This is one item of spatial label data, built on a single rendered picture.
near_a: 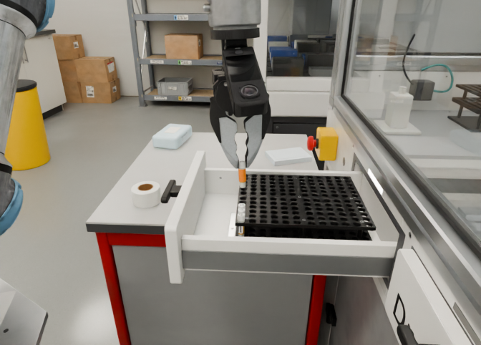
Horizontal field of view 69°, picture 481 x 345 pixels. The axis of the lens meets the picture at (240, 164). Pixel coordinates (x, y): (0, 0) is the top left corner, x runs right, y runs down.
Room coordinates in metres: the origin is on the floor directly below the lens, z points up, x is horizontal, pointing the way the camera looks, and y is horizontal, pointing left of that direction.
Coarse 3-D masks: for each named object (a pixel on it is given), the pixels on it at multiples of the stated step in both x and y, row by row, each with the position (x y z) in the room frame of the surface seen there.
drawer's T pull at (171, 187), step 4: (172, 180) 0.59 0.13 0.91; (168, 184) 0.57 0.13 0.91; (172, 184) 0.57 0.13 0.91; (168, 188) 0.55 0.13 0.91; (172, 188) 0.56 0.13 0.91; (176, 188) 0.56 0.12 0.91; (180, 188) 0.56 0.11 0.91; (164, 192) 0.54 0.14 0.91; (168, 192) 0.54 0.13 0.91; (172, 192) 0.54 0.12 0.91; (176, 192) 0.54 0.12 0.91; (164, 196) 0.53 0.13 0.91; (168, 196) 0.53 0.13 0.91; (172, 196) 0.54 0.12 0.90; (176, 196) 0.54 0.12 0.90; (160, 200) 0.52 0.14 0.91; (164, 200) 0.52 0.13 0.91; (168, 200) 0.53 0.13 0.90
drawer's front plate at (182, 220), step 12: (204, 156) 0.68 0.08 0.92; (192, 168) 0.61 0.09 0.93; (204, 168) 0.67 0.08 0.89; (192, 180) 0.55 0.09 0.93; (204, 180) 0.67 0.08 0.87; (180, 192) 0.51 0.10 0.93; (192, 192) 0.54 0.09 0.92; (204, 192) 0.66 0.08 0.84; (180, 204) 0.47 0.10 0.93; (192, 204) 0.53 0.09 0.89; (180, 216) 0.44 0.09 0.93; (192, 216) 0.52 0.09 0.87; (168, 228) 0.41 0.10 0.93; (180, 228) 0.44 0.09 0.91; (192, 228) 0.51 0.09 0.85; (168, 240) 0.41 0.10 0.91; (180, 240) 0.43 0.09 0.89; (168, 252) 0.41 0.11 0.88; (180, 252) 0.42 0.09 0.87; (168, 264) 0.41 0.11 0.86; (180, 264) 0.42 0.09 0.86; (180, 276) 0.41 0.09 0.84
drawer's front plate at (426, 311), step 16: (400, 256) 0.36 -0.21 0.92; (416, 256) 0.35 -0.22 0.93; (400, 272) 0.35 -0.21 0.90; (416, 272) 0.32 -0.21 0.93; (400, 288) 0.34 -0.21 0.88; (416, 288) 0.31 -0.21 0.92; (432, 288) 0.29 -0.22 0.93; (400, 304) 0.33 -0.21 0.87; (416, 304) 0.30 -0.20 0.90; (432, 304) 0.27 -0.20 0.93; (400, 320) 0.32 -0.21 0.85; (416, 320) 0.29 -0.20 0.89; (432, 320) 0.26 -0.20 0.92; (448, 320) 0.25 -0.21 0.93; (416, 336) 0.28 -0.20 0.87; (432, 336) 0.25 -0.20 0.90; (448, 336) 0.23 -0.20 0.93; (464, 336) 0.23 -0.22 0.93
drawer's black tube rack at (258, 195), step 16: (256, 176) 0.63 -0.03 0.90; (272, 176) 0.63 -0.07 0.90; (288, 176) 0.63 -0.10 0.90; (304, 176) 0.63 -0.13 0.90; (320, 176) 0.63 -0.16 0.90; (336, 176) 0.63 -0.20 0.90; (256, 192) 0.56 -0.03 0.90; (272, 192) 0.56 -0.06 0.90; (288, 192) 0.56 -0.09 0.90; (304, 192) 0.61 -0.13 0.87; (320, 192) 0.56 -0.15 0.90; (336, 192) 0.56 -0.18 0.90; (352, 192) 0.57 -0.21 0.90; (256, 208) 0.51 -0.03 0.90; (272, 208) 0.51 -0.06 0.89; (288, 208) 0.51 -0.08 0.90; (304, 208) 0.51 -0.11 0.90; (320, 208) 0.51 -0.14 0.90; (336, 208) 0.51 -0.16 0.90; (352, 208) 0.51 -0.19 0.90; (256, 224) 0.46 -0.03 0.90; (272, 224) 0.46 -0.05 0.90; (288, 224) 0.46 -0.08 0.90; (304, 224) 0.46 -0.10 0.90; (320, 224) 0.50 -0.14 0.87; (336, 224) 0.46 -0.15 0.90; (352, 224) 0.46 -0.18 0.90; (368, 224) 0.46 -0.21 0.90
